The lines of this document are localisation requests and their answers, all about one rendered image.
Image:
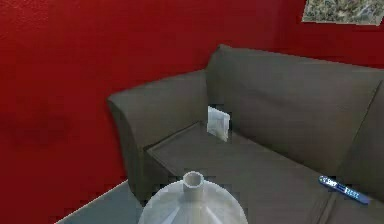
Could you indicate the dark grey sofa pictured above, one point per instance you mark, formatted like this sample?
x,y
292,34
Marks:
x,y
273,110

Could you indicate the blue remote control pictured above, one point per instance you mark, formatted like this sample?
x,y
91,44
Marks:
x,y
343,189

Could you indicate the framed wall picture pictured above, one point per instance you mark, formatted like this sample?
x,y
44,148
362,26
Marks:
x,y
343,10

